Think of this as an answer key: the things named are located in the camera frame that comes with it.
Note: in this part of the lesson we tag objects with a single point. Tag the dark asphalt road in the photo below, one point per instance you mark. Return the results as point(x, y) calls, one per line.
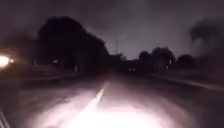
point(133, 100)

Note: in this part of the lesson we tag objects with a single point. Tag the large dark tree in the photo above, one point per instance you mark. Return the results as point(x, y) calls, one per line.
point(68, 43)

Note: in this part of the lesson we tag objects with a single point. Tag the row of dark trees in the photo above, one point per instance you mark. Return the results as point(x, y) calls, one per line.
point(161, 58)

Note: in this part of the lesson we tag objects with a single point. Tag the vehicle with bright headlights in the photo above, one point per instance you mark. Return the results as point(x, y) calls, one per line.
point(4, 61)

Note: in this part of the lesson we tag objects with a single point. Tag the pale painted road line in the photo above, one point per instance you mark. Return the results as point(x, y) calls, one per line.
point(97, 97)

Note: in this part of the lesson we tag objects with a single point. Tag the pale kerb strip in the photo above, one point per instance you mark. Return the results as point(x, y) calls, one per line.
point(190, 81)

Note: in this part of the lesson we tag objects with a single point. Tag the dark roadside verge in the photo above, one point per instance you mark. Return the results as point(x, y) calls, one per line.
point(36, 74)

